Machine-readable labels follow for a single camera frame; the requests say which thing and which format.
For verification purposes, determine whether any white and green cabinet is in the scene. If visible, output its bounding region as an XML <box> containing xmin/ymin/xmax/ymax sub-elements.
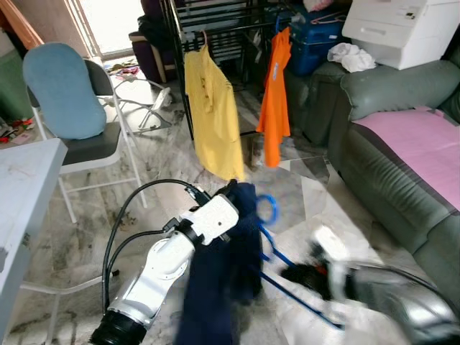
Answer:
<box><xmin>0</xmin><ymin>32</ymin><xmax>33</xmax><ymax>121</ymax></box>

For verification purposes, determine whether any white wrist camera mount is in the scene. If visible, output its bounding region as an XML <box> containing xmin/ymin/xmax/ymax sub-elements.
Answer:
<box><xmin>178</xmin><ymin>194</ymin><xmax>239</xmax><ymax>247</ymax></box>
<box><xmin>308</xmin><ymin>225</ymin><xmax>351</xmax><ymax>270</ymax></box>

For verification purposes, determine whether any blue storage box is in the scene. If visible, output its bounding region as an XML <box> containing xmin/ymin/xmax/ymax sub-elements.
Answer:
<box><xmin>286</xmin><ymin>7</ymin><xmax>346</xmax><ymax>76</ymax></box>

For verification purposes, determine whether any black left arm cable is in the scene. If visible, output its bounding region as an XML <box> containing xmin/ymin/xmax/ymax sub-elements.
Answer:
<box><xmin>101</xmin><ymin>178</ymin><xmax>213</xmax><ymax>317</ymax></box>

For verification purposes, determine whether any dark green leather sofa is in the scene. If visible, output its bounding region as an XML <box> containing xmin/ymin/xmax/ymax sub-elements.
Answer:
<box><xmin>291</xmin><ymin>57</ymin><xmax>460</xmax><ymax>310</ymax></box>

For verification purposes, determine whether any pink slipper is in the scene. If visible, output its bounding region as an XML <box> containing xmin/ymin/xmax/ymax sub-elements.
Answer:
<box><xmin>108</xmin><ymin>61</ymin><xmax>144</xmax><ymax>76</ymax></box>

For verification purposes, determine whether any pink mat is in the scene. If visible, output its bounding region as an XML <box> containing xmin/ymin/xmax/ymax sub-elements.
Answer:
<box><xmin>352</xmin><ymin>106</ymin><xmax>460</xmax><ymax>211</ymax></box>

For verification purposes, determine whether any folding chair black seat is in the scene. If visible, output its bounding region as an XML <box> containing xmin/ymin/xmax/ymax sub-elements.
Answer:
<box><xmin>22</xmin><ymin>57</ymin><xmax>148</xmax><ymax>224</ymax></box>

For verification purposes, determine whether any white tubular metal stand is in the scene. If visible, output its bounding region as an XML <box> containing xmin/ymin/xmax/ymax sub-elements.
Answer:
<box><xmin>106</xmin><ymin>72</ymin><xmax>173</xmax><ymax>134</ymax></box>

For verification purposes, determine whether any black metal drying rack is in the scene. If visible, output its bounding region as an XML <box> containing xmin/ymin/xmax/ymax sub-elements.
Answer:
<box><xmin>162</xmin><ymin>0</ymin><xmax>288</xmax><ymax>141</ymax></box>

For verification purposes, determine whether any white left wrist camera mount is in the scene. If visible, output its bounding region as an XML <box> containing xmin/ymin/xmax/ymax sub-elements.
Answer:
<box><xmin>178</xmin><ymin>194</ymin><xmax>239</xmax><ymax>247</ymax></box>

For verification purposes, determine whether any white crumpled cloth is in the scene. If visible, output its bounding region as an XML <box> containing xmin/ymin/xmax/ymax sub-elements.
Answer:
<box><xmin>328</xmin><ymin>42</ymin><xmax>377</xmax><ymax>73</ymax></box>

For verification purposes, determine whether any white printer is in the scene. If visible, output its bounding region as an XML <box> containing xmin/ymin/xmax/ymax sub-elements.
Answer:
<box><xmin>342</xmin><ymin>0</ymin><xmax>460</xmax><ymax>71</ymax></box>

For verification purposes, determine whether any yellow polo shirt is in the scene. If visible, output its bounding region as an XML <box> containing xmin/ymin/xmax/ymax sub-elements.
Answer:
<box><xmin>183</xmin><ymin>45</ymin><xmax>247</xmax><ymax>182</ymax></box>

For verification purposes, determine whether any blue grey cushion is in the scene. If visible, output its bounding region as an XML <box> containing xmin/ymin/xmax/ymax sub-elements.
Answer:
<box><xmin>23</xmin><ymin>42</ymin><xmax>107</xmax><ymax>141</ymax></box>

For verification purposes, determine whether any orange wooden board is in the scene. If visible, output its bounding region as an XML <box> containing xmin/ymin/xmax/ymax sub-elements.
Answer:
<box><xmin>0</xmin><ymin>0</ymin><xmax>45</xmax><ymax>51</ymax></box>

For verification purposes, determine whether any navy blue garment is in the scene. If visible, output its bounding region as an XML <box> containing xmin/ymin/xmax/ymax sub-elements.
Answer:
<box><xmin>175</xmin><ymin>181</ymin><xmax>265</xmax><ymax>345</ymax></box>

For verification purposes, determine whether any white plastic folding table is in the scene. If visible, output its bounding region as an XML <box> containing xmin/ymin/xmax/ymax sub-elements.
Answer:
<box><xmin>0</xmin><ymin>138</ymin><xmax>69</xmax><ymax>339</ymax></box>

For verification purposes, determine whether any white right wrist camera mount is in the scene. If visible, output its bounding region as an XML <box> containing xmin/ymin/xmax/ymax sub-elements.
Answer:
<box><xmin>308</xmin><ymin>225</ymin><xmax>351</xmax><ymax>270</ymax></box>

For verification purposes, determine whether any orange t-shirt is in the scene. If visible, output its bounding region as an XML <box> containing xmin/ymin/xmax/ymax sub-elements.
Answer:
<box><xmin>257</xmin><ymin>27</ymin><xmax>293</xmax><ymax>168</ymax></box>

